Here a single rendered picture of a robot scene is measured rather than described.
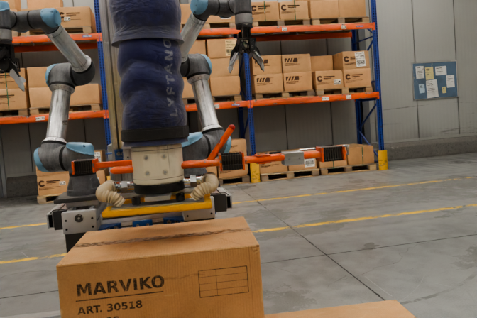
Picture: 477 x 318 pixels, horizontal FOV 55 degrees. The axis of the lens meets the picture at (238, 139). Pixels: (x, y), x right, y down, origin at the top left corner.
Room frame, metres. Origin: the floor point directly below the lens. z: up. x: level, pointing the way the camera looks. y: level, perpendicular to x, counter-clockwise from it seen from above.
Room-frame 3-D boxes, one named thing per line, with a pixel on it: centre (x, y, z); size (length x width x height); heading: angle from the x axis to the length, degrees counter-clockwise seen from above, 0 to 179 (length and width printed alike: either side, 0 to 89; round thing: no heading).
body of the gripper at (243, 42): (1.97, -0.06, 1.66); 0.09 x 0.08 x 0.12; 10
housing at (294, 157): (1.59, -0.18, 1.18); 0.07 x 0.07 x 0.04; 6
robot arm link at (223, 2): (2.05, 0.01, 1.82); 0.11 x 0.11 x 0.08; 36
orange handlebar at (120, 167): (1.68, 0.09, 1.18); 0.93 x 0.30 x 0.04; 96
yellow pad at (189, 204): (1.45, 0.27, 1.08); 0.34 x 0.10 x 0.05; 96
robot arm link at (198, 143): (2.14, 0.22, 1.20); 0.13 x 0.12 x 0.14; 126
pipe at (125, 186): (1.54, 0.28, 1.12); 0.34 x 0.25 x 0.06; 96
